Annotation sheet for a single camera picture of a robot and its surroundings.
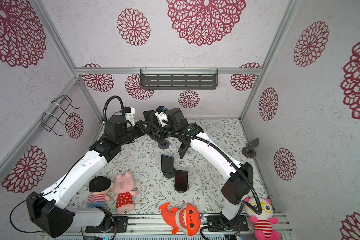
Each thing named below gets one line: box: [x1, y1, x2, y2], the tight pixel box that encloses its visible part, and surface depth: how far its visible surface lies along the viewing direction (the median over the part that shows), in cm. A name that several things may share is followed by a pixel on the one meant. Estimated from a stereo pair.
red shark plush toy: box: [158, 202, 201, 237], surface depth 71 cm
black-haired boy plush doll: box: [86, 176, 114, 209], surface depth 78 cm
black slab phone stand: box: [161, 164, 176, 179], surface depth 89 cm
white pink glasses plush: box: [244, 198, 281, 240], surface depth 70 cm
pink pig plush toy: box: [113, 172, 138, 215], surface depth 80 cm
